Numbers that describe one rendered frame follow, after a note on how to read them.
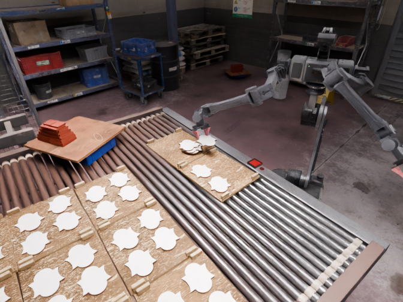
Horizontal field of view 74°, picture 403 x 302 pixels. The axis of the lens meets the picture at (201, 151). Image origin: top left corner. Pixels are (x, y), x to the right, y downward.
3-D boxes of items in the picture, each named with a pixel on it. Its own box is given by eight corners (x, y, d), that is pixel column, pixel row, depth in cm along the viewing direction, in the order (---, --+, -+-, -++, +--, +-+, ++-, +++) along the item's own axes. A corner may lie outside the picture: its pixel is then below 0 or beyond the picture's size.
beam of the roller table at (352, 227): (167, 112, 272) (167, 106, 269) (386, 251, 134) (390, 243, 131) (160, 114, 268) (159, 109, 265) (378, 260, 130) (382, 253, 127)
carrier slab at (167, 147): (182, 130, 226) (182, 129, 225) (214, 151, 200) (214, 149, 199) (146, 145, 208) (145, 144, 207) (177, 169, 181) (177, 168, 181)
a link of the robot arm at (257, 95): (277, 98, 149) (270, 82, 146) (254, 106, 156) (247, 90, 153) (282, 78, 186) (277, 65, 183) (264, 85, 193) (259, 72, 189)
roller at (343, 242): (158, 116, 260) (158, 112, 257) (360, 254, 131) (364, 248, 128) (154, 118, 257) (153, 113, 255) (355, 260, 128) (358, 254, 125)
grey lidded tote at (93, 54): (100, 54, 561) (97, 42, 547) (110, 57, 541) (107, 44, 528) (78, 59, 529) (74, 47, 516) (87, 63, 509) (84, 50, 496)
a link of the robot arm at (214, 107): (264, 100, 158) (258, 84, 154) (260, 105, 154) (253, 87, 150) (210, 115, 187) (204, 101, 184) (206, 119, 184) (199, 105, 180)
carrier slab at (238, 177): (216, 151, 200) (216, 149, 199) (259, 177, 174) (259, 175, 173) (178, 171, 181) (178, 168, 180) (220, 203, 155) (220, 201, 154)
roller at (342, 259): (149, 119, 255) (149, 114, 252) (350, 266, 125) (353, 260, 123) (144, 121, 252) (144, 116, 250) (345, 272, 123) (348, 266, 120)
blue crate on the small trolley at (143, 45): (136, 49, 503) (134, 37, 491) (157, 52, 481) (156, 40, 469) (121, 54, 476) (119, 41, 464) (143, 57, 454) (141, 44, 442)
